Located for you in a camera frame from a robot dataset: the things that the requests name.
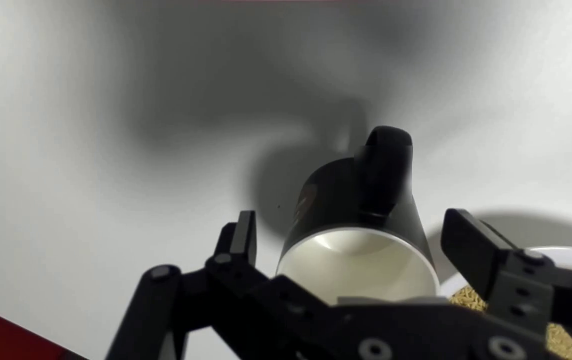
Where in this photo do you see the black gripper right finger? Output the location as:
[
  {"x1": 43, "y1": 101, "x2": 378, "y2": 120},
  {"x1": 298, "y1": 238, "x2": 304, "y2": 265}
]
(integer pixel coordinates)
[{"x1": 440, "y1": 206, "x2": 572, "y2": 360}]

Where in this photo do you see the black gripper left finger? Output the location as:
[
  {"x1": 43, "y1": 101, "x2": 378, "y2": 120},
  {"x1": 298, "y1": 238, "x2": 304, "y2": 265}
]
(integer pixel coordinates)
[{"x1": 104, "y1": 209, "x2": 332, "y2": 360}]

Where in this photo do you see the black mug with black handle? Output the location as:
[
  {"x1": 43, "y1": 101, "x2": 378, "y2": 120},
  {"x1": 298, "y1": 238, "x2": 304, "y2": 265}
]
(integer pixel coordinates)
[{"x1": 273, "y1": 125, "x2": 442, "y2": 308}]

